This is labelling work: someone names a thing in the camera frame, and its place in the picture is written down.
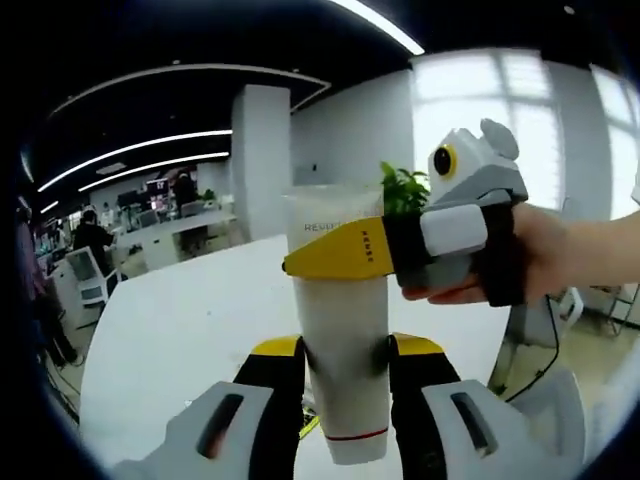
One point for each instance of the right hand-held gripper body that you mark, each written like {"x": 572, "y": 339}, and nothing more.
{"x": 480, "y": 175}

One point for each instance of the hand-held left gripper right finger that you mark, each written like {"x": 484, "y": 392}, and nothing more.
{"x": 415, "y": 400}

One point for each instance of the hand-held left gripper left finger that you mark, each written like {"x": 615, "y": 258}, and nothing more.
{"x": 270, "y": 400}

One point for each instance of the black green skincare sachet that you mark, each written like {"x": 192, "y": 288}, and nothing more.
{"x": 310, "y": 425}

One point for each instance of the white skincare tube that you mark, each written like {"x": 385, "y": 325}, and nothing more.
{"x": 345, "y": 350}

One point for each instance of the person's right hand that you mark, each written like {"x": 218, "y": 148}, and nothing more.
{"x": 545, "y": 260}

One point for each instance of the potted green plant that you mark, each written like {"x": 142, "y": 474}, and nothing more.
{"x": 405, "y": 192}

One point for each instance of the ceiling light strip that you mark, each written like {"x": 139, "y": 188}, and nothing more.
{"x": 150, "y": 144}
{"x": 390, "y": 27}
{"x": 160, "y": 165}

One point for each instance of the white office chair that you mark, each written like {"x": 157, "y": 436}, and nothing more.
{"x": 85, "y": 275}

